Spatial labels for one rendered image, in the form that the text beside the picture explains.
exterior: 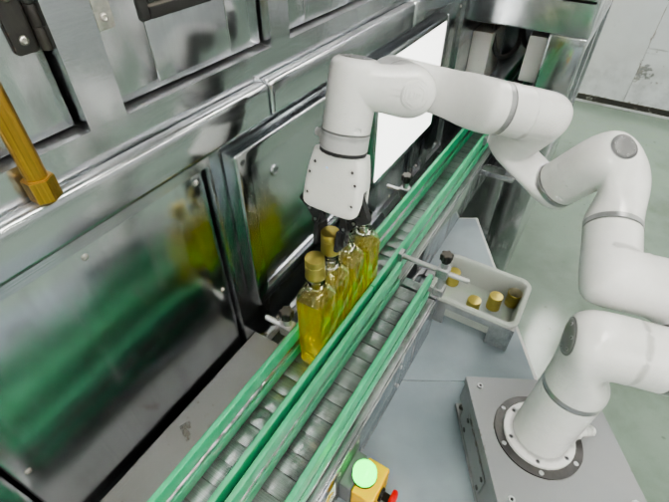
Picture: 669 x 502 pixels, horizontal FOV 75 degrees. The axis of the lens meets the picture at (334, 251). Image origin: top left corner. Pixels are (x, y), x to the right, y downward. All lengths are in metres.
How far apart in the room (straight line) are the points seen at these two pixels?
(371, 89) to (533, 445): 0.65
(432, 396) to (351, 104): 0.68
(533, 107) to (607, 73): 3.76
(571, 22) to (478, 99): 0.89
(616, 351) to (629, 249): 0.16
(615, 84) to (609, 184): 3.75
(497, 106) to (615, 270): 0.29
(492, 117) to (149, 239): 0.54
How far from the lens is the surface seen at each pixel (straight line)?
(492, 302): 1.20
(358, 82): 0.64
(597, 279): 0.75
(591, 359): 0.71
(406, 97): 0.65
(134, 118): 0.59
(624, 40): 4.46
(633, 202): 0.82
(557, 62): 1.64
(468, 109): 0.76
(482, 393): 0.95
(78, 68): 0.54
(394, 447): 1.00
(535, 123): 0.78
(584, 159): 0.82
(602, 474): 0.97
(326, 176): 0.69
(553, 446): 0.88
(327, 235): 0.74
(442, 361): 1.12
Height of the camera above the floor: 1.66
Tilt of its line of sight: 43 degrees down
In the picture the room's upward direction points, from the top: straight up
